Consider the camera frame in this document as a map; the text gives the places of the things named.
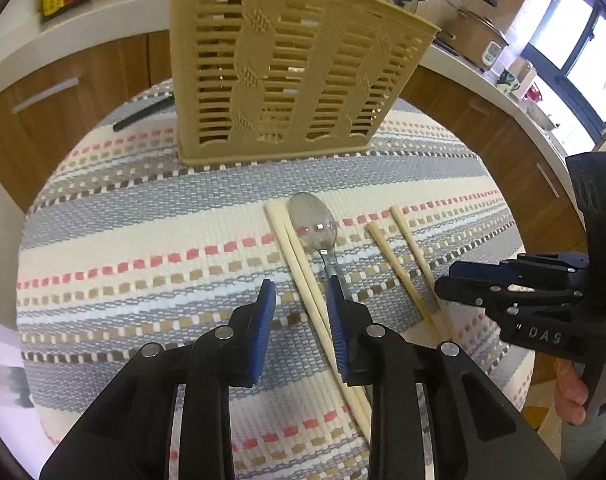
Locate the dark framed window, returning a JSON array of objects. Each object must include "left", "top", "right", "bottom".
[{"left": 525, "top": 0, "right": 606, "bottom": 126}]

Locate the large metal spoon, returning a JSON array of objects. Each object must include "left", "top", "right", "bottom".
[{"left": 288, "top": 192, "right": 364, "bottom": 311}]

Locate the black plastic ladle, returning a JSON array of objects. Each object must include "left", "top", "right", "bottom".
[{"left": 113, "top": 94, "right": 178, "bottom": 132}]

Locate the wooden base cabinet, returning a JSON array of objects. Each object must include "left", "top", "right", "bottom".
[{"left": 0, "top": 30, "right": 588, "bottom": 256}]

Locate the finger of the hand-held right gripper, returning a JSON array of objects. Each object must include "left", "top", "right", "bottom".
[
  {"left": 434, "top": 276, "right": 582, "bottom": 309},
  {"left": 448, "top": 253, "right": 590, "bottom": 287}
]

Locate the long metal cabinet handle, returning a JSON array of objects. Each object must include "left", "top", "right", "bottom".
[{"left": 12, "top": 77, "right": 81, "bottom": 113}]

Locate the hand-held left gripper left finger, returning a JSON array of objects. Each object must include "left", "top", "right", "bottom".
[{"left": 39, "top": 279, "right": 277, "bottom": 480}]

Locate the white kitchen countertop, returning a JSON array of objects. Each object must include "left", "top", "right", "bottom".
[{"left": 0, "top": 0, "right": 578, "bottom": 161}]

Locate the beige plastic utensil basket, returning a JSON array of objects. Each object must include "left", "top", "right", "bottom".
[{"left": 167, "top": 0, "right": 442, "bottom": 167}]

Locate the striped woven table mat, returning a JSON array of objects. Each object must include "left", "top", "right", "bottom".
[{"left": 16, "top": 80, "right": 536, "bottom": 480}]

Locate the person's right hand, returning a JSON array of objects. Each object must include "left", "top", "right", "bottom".
[{"left": 554, "top": 359, "right": 590, "bottom": 426}]

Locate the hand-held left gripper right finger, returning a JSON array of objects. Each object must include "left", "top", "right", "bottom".
[{"left": 325, "top": 275, "right": 568, "bottom": 480}]

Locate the steel bowl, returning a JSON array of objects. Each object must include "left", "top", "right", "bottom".
[{"left": 528, "top": 102, "right": 556, "bottom": 128}]

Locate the beige rice cooker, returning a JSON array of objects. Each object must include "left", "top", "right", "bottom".
[{"left": 445, "top": 2, "right": 510, "bottom": 68}]

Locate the person's grey clothing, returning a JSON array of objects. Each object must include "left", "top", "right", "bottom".
[{"left": 560, "top": 395, "right": 606, "bottom": 466}]

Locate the white kettle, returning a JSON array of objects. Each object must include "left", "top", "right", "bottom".
[{"left": 508, "top": 57, "right": 538, "bottom": 98}]

